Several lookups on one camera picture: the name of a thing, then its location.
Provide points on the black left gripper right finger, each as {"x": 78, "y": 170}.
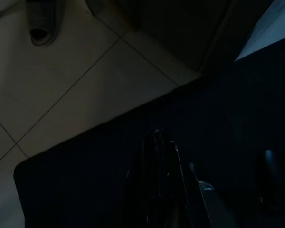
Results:
{"x": 175, "y": 190}

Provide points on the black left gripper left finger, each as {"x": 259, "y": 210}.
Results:
{"x": 145, "y": 185}

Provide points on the grey fridge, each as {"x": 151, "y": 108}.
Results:
{"x": 168, "y": 28}

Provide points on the black floor mat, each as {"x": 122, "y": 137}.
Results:
{"x": 85, "y": 178}

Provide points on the grey sandal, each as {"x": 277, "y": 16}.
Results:
{"x": 54, "y": 31}

